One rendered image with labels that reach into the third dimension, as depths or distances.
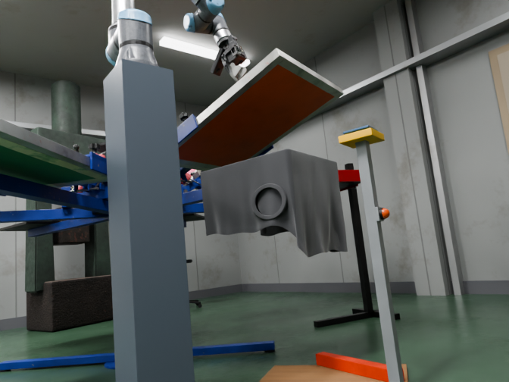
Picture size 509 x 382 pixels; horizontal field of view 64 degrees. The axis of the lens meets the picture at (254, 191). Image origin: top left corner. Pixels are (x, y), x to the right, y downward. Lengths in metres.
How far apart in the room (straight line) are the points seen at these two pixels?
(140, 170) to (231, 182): 0.57
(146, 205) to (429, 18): 4.08
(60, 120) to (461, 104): 4.25
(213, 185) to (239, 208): 0.18
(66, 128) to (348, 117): 3.31
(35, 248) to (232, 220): 3.24
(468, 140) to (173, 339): 3.62
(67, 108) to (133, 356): 4.19
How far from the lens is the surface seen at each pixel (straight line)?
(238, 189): 1.74
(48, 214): 2.65
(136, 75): 1.41
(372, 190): 1.53
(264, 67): 1.68
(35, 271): 4.75
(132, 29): 1.54
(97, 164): 1.75
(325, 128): 5.44
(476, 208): 4.34
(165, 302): 1.30
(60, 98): 5.28
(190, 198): 2.21
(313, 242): 1.69
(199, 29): 1.87
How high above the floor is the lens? 0.55
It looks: 9 degrees up
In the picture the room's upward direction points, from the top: 6 degrees counter-clockwise
